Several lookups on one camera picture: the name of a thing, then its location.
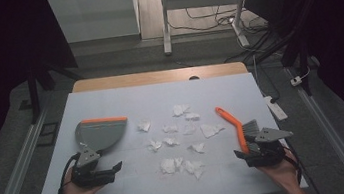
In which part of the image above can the small white plug adapter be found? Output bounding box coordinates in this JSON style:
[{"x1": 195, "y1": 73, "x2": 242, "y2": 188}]
[{"x1": 289, "y1": 74, "x2": 305, "y2": 87}]

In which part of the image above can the person's right hand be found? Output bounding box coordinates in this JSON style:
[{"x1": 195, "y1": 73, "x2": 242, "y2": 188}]
[{"x1": 255, "y1": 146, "x2": 306, "y2": 194}]

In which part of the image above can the black rectangular floor frame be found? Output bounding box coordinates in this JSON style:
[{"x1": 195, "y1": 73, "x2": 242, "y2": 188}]
[{"x1": 34, "y1": 120, "x2": 63, "y2": 148}]

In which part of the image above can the white cabinet panel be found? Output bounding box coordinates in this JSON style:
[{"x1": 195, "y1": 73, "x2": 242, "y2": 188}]
[{"x1": 46, "y1": 0, "x2": 144, "y2": 47}]

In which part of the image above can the black tripod stand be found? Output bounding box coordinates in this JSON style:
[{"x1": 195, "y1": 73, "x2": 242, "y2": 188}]
[
  {"x1": 22, "y1": 54, "x2": 80, "y2": 126},
  {"x1": 275, "y1": 22, "x2": 317, "y2": 100}
]

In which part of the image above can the tangle of black floor cables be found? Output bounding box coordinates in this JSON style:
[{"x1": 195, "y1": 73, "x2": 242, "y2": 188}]
[{"x1": 165, "y1": 0, "x2": 279, "y2": 74}]

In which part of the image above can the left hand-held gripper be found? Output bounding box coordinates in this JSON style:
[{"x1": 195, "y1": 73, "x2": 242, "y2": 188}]
[{"x1": 67, "y1": 140, "x2": 126, "y2": 192}]

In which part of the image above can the white table mat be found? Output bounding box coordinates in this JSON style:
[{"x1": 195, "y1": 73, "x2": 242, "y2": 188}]
[{"x1": 15, "y1": 63, "x2": 310, "y2": 194}]

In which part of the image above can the orange brush with grey bristles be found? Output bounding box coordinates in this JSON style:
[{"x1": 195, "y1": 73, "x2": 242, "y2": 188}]
[{"x1": 214, "y1": 100, "x2": 264, "y2": 159}]

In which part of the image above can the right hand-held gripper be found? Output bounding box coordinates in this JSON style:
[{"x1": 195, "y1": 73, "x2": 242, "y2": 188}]
[{"x1": 231, "y1": 122, "x2": 299, "y2": 171}]

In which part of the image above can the grey dustpan with orange edge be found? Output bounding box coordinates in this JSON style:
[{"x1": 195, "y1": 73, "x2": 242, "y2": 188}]
[{"x1": 72, "y1": 113, "x2": 133, "y2": 158}]

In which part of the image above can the pile of white paper scraps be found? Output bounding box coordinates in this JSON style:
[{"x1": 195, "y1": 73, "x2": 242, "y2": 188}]
[{"x1": 133, "y1": 98, "x2": 232, "y2": 187}]

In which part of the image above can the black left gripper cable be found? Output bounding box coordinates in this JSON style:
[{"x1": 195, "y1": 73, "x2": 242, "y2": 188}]
[{"x1": 51, "y1": 151, "x2": 87, "y2": 194}]

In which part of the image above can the white power strip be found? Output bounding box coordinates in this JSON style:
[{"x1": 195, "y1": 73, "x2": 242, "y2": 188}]
[{"x1": 263, "y1": 93, "x2": 289, "y2": 124}]

